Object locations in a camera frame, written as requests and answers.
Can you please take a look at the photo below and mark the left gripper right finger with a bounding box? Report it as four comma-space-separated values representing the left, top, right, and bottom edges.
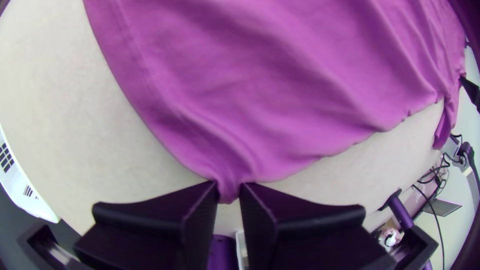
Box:
239, 182, 398, 270

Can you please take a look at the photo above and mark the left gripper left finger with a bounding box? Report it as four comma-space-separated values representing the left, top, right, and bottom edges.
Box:
73, 180, 221, 270

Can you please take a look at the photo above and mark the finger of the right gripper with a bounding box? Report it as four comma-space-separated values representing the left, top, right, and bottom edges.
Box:
459, 76, 480, 114

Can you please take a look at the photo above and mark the dark red t-shirt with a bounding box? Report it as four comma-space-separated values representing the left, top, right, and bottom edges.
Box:
82, 0, 468, 205

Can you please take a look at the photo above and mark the white laundry basket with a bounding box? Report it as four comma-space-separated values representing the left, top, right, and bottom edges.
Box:
0, 122, 62, 224

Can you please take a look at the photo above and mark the black cable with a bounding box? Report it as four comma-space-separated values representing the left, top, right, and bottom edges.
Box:
411, 183, 446, 270

